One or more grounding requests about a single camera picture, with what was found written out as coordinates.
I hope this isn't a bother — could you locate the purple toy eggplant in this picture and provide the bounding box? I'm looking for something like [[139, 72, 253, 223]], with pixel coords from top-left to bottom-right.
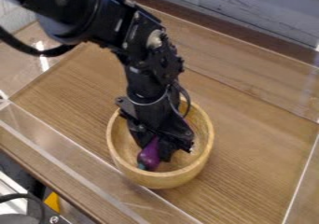
[[138, 137, 161, 171]]

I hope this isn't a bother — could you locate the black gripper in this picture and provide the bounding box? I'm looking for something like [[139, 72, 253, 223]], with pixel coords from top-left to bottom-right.
[[117, 96, 195, 162]]

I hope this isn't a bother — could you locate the black cable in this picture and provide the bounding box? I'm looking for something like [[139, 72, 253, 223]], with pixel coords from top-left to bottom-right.
[[0, 192, 46, 224]]

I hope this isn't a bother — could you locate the brown wooden bowl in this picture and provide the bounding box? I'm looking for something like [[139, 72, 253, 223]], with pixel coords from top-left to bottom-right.
[[106, 103, 215, 189]]

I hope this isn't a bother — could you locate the clear acrylic tray wall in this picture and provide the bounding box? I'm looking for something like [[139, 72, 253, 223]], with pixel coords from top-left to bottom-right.
[[0, 7, 319, 224]]

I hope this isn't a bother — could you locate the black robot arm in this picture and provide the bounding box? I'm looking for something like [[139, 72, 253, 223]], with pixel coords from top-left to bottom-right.
[[0, 0, 195, 166]]

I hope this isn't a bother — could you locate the yellow black base equipment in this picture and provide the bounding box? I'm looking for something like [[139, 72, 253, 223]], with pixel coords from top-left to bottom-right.
[[0, 171, 85, 224]]

